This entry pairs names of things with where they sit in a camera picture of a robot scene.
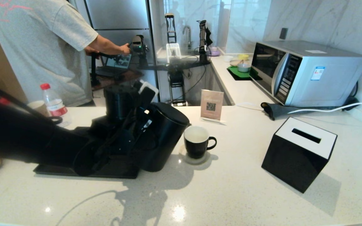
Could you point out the dark grey cloth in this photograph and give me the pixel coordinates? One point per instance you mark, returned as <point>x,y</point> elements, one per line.
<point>278,110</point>

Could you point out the black serving tray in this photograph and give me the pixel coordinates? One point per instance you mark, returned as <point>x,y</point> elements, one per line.
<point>55,171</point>

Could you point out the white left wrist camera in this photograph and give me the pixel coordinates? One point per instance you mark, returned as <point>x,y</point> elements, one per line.
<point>148,91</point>

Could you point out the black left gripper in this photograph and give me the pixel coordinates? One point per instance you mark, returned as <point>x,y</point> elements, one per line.
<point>129,135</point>

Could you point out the chrome kitchen faucet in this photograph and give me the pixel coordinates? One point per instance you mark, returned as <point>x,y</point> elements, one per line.
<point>187,34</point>

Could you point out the silver refrigerator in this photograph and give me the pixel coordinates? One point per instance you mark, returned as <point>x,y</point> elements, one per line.
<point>121,18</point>

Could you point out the black mug white inside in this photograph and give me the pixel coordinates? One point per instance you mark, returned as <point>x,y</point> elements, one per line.
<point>198,149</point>

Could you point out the round translucent coaster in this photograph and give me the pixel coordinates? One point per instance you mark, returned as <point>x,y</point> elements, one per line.
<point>200,161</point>

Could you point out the open laptop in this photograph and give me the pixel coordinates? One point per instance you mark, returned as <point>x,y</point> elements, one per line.
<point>121,62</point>

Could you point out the dark wall outlet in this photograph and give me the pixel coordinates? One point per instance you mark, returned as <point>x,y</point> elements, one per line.
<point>283,34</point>

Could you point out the silver microwave oven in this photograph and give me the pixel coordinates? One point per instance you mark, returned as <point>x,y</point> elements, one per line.
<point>325,81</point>

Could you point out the black electric kettle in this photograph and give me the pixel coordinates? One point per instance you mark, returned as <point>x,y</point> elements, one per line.
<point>165,138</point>

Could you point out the QR code sign stand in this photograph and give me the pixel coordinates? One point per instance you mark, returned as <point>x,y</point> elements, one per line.
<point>211,103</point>

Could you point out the black upright stand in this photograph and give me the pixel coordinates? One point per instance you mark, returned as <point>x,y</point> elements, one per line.
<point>170,31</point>

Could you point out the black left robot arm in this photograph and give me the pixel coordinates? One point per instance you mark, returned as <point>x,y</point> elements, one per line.
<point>27,141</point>

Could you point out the black background robot arm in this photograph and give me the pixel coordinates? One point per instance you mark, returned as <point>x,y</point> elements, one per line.
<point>203,40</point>

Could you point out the green mat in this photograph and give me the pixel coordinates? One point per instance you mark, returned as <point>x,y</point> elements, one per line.
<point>236,73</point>

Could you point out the beige paper cup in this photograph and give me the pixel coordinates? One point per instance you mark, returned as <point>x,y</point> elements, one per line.
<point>39,108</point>

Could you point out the brown wooden desk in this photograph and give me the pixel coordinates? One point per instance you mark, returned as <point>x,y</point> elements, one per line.
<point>127,75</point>

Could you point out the small white bowl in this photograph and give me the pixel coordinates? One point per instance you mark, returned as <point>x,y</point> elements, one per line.
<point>228,58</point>

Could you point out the yellow bowl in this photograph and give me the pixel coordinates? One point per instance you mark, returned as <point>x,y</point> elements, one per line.
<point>243,57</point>

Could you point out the grey bowl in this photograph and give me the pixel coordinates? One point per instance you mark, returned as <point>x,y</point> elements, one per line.
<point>243,67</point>

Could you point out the person in grey t-shirt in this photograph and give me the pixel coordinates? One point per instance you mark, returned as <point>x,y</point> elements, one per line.
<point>42,47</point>

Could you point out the camera on tripod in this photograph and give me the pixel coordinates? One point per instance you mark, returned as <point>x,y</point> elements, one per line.
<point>138,44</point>

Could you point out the black tissue box white top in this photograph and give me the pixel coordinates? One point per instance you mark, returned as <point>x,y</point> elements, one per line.
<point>294,163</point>

